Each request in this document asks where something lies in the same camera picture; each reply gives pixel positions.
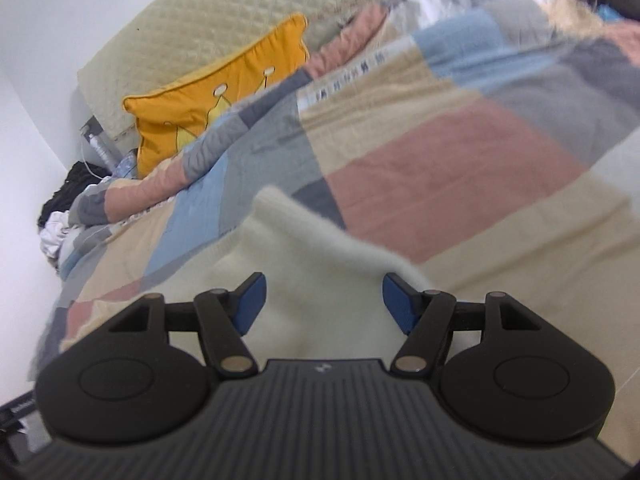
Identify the cream quilted headboard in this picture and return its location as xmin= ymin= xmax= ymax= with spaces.
xmin=76 ymin=0 xmax=451 ymax=138

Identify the black flat object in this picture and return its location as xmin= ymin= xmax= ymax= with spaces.
xmin=0 ymin=394 xmax=53 ymax=466

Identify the yellow crown print pillow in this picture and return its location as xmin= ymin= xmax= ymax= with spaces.
xmin=122 ymin=12 xmax=311 ymax=179

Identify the white cable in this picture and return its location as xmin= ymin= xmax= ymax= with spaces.
xmin=77 ymin=135 xmax=108 ymax=181

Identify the black clothes pile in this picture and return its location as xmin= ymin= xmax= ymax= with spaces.
xmin=37 ymin=160 xmax=108 ymax=231

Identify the white clothes pile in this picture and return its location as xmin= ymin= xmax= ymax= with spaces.
xmin=39 ymin=182 xmax=116 ymax=261

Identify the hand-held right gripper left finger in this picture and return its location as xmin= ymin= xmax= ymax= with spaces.
xmin=106 ymin=272 xmax=266 ymax=379

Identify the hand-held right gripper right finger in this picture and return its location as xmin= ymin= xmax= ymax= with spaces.
xmin=383 ymin=272 xmax=544 ymax=376

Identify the cream striped sweater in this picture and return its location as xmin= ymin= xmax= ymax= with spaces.
xmin=150 ymin=186 xmax=441 ymax=361

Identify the patchwork bed cover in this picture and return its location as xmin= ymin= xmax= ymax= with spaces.
xmin=35 ymin=0 xmax=640 ymax=461

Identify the folded patchwork quilt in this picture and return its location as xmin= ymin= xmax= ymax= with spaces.
xmin=57 ymin=0 xmax=496 ymax=271

